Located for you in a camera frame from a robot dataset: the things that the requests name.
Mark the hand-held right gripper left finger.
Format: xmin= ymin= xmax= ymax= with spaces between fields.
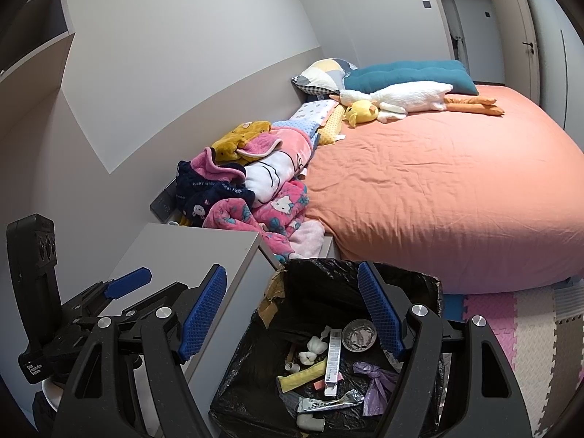
xmin=52 ymin=264 xmax=227 ymax=438

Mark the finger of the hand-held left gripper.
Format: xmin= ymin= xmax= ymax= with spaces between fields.
xmin=116 ymin=282 xmax=191 ymax=320
xmin=61 ymin=266 xmax=153 ymax=318

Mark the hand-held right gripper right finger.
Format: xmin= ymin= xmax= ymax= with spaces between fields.
xmin=357 ymin=261 xmax=532 ymax=438

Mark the foil bowl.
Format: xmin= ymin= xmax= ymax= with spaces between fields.
xmin=341 ymin=319 xmax=377 ymax=353

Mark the long white barcode box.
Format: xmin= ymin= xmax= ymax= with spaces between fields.
xmin=324 ymin=328 xmax=343 ymax=397

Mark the purple plastic bag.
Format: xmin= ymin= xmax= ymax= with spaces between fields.
xmin=353 ymin=361 xmax=400 ymax=417

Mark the white dropper tube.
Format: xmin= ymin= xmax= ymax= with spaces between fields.
xmin=307 ymin=326 xmax=331 ymax=354

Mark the black bag lined trash bin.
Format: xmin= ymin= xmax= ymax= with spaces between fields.
xmin=209 ymin=258 xmax=450 ymax=438

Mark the yellow packet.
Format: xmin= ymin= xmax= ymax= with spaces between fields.
xmin=277 ymin=364 xmax=327 ymax=393

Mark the grey stopper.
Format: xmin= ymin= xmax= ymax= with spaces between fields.
xmin=296 ymin=413 xmax=326 ymax=432

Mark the pale pink cloth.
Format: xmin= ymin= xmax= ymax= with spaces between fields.
xmin=289 ymin=220 xmax=327 ymax=258

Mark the pink kitty print blanket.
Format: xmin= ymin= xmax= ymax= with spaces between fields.
xmin=204 ymin=180 xmax=311 ymax=265

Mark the bed with orange sheet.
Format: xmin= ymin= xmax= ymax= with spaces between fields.
xmin=303 ymin=83 xmax=584 ymax=295

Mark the pink fleece blanket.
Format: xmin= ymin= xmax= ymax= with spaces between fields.
xmin=191 ymin=147 xmax=247 ymax=183

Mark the pink white foam floor mat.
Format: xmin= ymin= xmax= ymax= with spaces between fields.
xmin=445 ymin=278 xmax=584 ymax=425

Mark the pink white cartoon blanket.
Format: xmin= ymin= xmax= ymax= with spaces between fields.
xmin=235 ymin=128 xmax=315 ymax=204

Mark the mustard yellow printed blanket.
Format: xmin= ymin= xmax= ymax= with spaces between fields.
xmin=211 ymin=120 xmax=273 ymax=164

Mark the yellow dotted pillow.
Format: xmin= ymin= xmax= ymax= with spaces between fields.
xmin=316 ymin=106 xmax=348 ymax=145

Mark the yellow duck plush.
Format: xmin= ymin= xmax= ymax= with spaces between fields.
xmin=343 ymin=100 xmax=379 ymax=128

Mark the light blue dotted blanket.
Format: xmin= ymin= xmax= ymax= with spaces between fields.
xmin=272 ymin=118 xmax=322 ymax=140

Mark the white printed small pillow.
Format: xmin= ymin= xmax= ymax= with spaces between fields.
xmin=292 ymin=99 xmax=339 ymax=124

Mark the white goose plush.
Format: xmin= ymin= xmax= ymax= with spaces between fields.
xmin=329 ymin=82 xmax=505 ymax=124

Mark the teal pillow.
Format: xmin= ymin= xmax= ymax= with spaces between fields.
xmin=342 ymin=59 xmax=480 ymax=96

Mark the plaid pillow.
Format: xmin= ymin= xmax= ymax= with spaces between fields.
xmin=292 ymin=58 xmax=359 ymax=97

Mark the grey door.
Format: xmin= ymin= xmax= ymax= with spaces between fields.
xmin=452 ymin=0 xmax=541 ymax=87

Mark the black wall socket panel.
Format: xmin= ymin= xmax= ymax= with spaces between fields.
xmin=150 ymin=178 xmax=178 ymax=222

